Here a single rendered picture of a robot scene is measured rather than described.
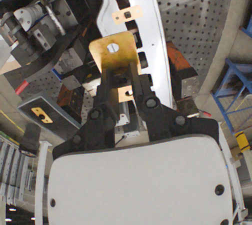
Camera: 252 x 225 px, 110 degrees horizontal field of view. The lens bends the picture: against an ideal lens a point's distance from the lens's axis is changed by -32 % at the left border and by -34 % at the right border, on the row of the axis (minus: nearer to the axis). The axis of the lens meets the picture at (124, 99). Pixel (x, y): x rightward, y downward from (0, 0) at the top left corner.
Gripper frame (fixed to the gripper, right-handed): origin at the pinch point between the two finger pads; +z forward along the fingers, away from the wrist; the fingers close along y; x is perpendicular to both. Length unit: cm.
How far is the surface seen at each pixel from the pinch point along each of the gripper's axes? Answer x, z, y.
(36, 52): 2.6, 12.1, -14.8
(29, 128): -163, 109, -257
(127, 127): -59, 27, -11
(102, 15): -0.1, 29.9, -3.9
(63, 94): -22.8, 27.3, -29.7
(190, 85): -34.2, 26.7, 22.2
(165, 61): -21.9, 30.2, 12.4
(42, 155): -264, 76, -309
